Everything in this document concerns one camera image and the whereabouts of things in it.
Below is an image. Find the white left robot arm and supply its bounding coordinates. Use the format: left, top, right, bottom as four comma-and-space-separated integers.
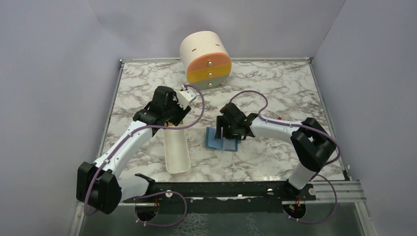
76, 85, 197, 214

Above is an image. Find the round three-drawer mini cabinet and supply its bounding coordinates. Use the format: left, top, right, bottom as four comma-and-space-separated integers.
179, 31, 232, 90

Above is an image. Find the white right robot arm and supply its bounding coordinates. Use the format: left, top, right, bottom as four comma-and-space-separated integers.
215, 102, 337, 200

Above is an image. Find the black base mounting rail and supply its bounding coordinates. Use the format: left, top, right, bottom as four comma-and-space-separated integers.
124, 181, 316, 214

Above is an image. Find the blue leather card holder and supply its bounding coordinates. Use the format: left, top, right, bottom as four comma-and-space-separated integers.
205, 127, 240, 152

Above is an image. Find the long white card tray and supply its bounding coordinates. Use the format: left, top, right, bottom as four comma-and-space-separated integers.
163, 129, 191, 176

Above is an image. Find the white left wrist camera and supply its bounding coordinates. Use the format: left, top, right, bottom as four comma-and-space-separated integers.
176, 87, 196, 110

